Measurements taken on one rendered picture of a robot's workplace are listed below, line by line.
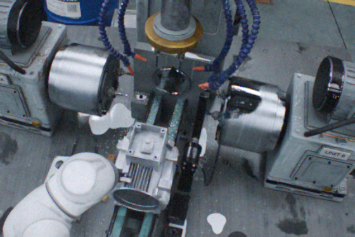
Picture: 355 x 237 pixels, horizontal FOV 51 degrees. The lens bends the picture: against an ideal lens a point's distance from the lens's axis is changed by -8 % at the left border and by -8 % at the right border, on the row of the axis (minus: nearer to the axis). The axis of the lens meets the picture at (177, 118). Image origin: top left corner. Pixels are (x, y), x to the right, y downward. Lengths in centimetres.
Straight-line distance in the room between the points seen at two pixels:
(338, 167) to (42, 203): 98
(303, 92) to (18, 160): 111
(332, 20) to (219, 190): 265
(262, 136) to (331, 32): 249
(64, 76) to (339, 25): 293
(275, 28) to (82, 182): 290
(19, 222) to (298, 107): 94
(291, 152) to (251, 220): 31
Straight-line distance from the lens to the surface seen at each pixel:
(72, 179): 76
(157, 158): 116
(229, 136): 133
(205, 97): 117
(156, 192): 116
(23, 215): 85
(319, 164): 139
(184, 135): 160
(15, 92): 146
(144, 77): 153
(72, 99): 140
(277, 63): 199
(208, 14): 142
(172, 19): 116
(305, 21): 369
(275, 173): 148
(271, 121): 131
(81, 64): 137
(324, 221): 159
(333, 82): 121
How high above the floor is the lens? 215
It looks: 54 degrees down
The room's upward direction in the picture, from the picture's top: 7 degrees clockwise
